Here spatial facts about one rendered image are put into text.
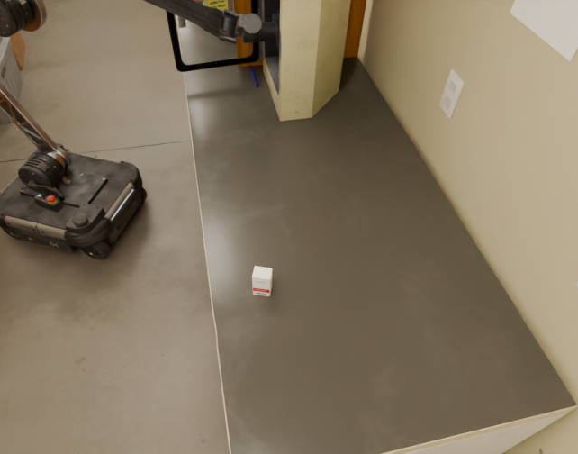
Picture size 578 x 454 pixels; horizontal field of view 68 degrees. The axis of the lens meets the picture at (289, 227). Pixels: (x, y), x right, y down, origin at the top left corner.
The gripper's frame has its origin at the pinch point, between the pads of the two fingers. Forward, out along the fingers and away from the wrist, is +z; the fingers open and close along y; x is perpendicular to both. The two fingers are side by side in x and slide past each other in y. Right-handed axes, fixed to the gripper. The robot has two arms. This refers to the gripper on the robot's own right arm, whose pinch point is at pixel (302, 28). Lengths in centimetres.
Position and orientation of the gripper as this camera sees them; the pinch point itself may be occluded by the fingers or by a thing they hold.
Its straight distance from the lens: 153.2
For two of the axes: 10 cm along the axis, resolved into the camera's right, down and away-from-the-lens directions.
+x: -0.1, 6.5, 7.6
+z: 9.8, -1.4, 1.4
